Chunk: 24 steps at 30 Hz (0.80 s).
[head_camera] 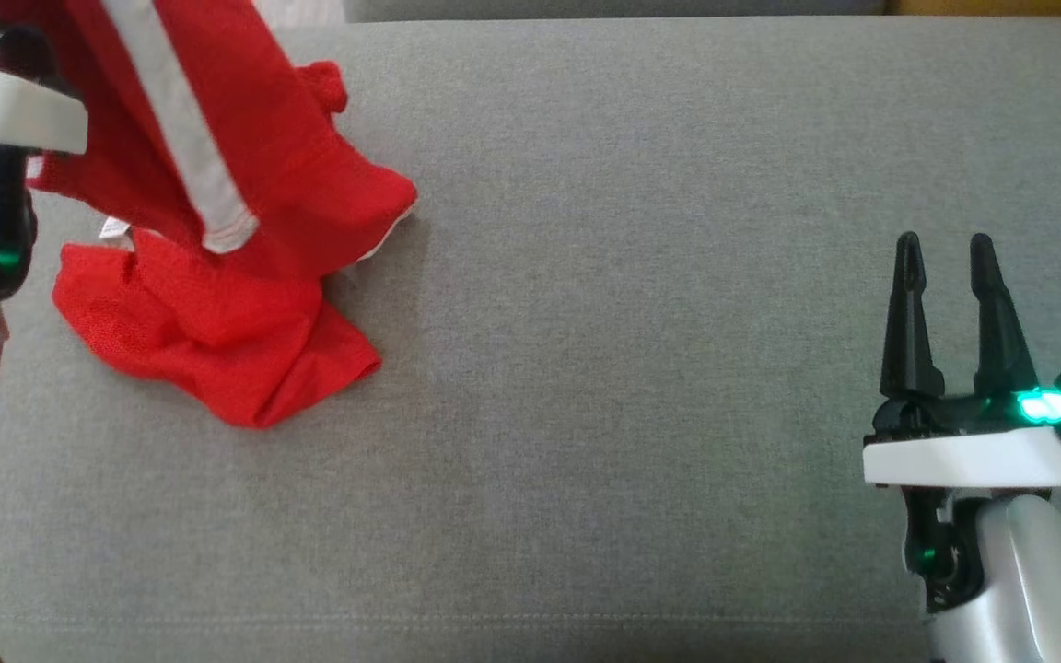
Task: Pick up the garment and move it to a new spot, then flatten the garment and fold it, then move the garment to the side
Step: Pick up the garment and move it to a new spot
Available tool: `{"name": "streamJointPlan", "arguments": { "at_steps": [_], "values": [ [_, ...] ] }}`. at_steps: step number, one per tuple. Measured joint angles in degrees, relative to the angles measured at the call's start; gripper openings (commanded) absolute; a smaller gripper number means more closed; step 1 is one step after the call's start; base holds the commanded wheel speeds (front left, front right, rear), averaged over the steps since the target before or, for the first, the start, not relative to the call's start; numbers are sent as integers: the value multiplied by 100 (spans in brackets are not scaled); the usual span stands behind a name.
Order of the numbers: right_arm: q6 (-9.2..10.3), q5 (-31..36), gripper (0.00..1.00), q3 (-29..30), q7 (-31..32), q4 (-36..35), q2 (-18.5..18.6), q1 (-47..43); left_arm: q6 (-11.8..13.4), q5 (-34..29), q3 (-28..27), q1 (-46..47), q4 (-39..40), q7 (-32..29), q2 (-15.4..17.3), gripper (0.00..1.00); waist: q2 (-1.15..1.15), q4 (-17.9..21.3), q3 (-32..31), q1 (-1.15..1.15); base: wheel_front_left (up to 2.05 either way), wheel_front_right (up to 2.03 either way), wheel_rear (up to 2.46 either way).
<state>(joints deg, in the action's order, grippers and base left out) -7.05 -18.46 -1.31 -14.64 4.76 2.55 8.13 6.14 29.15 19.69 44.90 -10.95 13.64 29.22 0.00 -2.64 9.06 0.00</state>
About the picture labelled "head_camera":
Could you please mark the red basketball jersey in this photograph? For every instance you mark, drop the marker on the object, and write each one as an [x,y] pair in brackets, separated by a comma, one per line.
[217,341]

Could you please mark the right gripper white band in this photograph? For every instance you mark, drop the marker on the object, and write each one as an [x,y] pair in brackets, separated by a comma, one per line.
[963,456]

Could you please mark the red shorts with white stripe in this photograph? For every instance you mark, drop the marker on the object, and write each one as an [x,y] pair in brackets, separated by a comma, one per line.
[263,138]

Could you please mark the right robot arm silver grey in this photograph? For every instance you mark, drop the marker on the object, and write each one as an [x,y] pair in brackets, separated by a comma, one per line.
[1037,589]

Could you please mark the grey sofa seat cushion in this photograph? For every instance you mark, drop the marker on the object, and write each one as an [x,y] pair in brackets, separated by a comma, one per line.
[613,7]

